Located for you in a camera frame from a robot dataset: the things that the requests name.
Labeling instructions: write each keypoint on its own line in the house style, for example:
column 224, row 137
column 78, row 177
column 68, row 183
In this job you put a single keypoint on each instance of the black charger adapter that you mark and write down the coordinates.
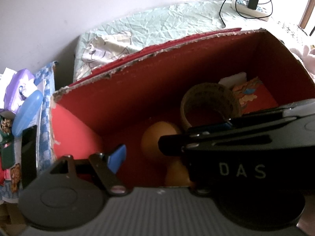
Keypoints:
column 252, row 4

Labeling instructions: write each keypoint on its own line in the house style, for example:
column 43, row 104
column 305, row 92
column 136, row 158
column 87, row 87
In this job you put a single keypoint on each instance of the blue oval case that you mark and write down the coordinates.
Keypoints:
column 26, row 113

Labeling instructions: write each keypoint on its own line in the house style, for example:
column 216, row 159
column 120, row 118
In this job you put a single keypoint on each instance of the blue checkered cloth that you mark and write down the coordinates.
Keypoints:
column 11, row 149

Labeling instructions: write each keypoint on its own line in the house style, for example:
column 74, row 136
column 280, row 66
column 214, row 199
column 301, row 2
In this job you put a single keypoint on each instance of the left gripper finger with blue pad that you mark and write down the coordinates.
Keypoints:
column 98, row 169

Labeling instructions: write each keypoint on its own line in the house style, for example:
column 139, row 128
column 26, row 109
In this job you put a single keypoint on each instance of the black smartphone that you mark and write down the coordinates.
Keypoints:
column 28, row 156

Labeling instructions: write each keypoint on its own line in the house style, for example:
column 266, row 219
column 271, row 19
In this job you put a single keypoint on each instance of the small red patterned box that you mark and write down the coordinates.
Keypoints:
column 252, row 94

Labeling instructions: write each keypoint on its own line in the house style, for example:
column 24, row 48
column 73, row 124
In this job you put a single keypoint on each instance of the purple tissue pack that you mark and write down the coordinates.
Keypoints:
column 20, row 87

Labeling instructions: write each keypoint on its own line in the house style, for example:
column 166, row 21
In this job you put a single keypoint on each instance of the pink plush rabbit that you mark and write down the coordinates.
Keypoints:
column 307, row 58

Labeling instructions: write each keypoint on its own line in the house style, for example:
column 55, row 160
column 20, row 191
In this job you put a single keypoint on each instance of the large red cardboard box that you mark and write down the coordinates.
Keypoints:
column 120, row 100

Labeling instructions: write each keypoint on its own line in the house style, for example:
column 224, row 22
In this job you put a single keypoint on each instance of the green patterned bed sheet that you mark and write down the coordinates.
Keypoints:
column 115, row 39

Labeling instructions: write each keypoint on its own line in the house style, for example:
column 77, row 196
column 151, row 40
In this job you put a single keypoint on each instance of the round woven basket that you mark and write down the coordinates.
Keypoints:
column 208, row 103

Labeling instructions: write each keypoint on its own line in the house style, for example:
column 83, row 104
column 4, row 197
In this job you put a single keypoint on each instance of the wooden gourd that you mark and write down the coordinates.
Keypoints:
column 158, row 150

